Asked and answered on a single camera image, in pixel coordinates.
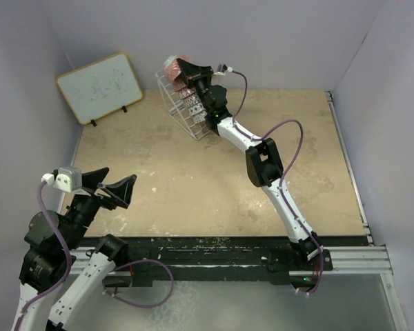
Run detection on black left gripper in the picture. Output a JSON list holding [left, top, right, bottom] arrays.
[[63, 165, 135, 248]]

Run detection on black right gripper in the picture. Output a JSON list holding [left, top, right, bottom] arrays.
[[177, 60, 215, 113]]

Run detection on blue triangle pattern bowl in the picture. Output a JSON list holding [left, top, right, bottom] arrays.
[[178, 88, 196, 101]]

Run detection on white wire dish rack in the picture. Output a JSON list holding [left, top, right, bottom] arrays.
[[155, 70, 210, 140]]

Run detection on red diamond dot bowl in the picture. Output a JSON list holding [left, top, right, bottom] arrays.
[[188, 103, 204, 116]]

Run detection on black floral pattern bowl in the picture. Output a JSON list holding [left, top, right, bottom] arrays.
[[192, 112, 206, 124]]

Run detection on grey medallion pattern bowl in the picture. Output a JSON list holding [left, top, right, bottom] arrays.
[[172, 77, 186, 92]]

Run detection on brown lattice pattern bowl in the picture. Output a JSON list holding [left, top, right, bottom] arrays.
[[182, 94, 202, 108]]

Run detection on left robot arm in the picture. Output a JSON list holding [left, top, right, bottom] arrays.
[[12, 167, 137, 330]]

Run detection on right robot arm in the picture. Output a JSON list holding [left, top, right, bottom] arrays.
[[177, 58, 324, 270]]

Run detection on yellow framed whiteboard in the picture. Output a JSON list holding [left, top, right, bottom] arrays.
[[56, 52, 143, 126]]

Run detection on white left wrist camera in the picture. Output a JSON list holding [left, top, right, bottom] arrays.
[[41, 166, 94, 196]]

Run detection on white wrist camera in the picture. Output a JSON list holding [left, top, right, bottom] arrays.
[[213, 63, 234, 77], [41, 166, 94, 196]]

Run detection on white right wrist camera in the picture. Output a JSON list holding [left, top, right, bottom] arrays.
[[213, 63, 234, 77]]

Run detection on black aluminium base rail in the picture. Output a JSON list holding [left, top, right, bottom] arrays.
[[68, 235, 391, 287]]

